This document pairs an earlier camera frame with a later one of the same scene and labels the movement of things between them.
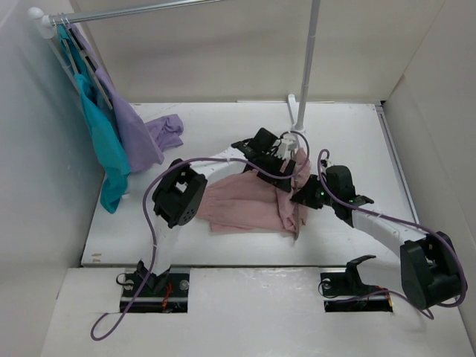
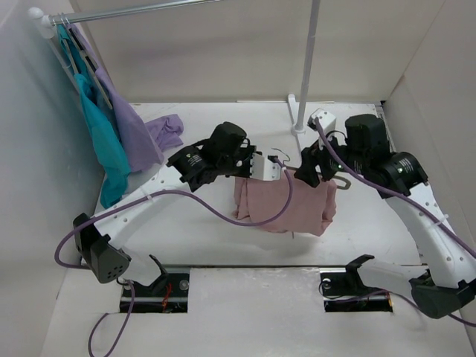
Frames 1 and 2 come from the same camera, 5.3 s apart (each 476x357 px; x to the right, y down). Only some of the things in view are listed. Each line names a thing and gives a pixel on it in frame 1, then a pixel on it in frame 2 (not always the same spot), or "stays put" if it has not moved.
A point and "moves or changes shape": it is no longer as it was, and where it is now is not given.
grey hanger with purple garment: x=96 y=74 stays put
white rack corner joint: x=44 y=23 stays put
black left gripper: x=288 y=167 -> x=248 y=152
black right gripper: x=306 y=193 -> x=307 y=171
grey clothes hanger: x=296 y=216 moves or changes shape
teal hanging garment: x=114 y=165 stays put
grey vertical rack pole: x=310 y=50 stays put
